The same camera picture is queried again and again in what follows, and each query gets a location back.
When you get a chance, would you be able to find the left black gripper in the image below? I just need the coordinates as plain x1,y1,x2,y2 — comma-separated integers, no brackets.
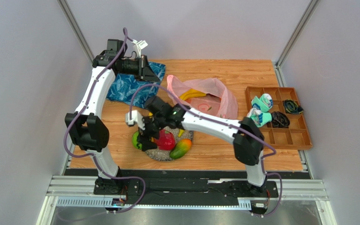
119,55,161,83

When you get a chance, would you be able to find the red fake dragon fruit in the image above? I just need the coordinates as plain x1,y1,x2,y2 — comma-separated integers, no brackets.
153,129,176,151

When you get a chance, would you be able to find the fake mango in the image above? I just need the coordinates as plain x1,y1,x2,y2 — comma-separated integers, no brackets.
169,139,192,159

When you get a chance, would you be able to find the yellow fake banana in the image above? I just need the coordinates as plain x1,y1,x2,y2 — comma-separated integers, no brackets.
177,129,185,138
179,89,207,101

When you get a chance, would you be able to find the pink plastic bag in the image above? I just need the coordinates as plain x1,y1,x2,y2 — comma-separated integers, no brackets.
166,75,239,120

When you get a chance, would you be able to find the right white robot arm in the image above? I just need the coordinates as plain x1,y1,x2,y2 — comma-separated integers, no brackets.
126,96,267,187

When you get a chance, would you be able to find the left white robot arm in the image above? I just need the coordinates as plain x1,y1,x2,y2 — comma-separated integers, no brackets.
64,39,160,189

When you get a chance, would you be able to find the speckled ceramic plate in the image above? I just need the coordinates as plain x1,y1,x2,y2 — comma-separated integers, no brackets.
145,127,194,162

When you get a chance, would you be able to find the blue patterned cloth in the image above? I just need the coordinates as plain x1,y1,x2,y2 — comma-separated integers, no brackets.
106,74,158,108

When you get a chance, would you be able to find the green white sock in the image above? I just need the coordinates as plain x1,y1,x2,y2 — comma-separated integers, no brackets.
247,108,272,128
251,93,274,113

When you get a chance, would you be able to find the black sock roll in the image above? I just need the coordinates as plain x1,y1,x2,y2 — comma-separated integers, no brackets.
271,111,290,128

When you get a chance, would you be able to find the dark striped sock roll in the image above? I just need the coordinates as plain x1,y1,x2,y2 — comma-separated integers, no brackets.
283,99,304,114

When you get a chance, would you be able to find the brown compartment tray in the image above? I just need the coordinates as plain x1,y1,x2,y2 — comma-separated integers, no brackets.
245,86,313,150

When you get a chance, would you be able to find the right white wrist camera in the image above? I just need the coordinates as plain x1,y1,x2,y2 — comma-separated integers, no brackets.
125,110,145,130

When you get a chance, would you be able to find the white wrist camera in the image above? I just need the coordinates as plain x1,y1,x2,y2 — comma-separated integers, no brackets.
125,110,145,130
132,39,148,58

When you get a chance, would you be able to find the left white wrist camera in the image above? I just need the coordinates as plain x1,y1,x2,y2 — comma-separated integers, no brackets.
132,39,148,58

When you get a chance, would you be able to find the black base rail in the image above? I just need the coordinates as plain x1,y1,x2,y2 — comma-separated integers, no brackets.
93,170,308,206

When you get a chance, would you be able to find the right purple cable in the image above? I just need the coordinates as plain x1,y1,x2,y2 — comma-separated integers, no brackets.
128,83,283,218

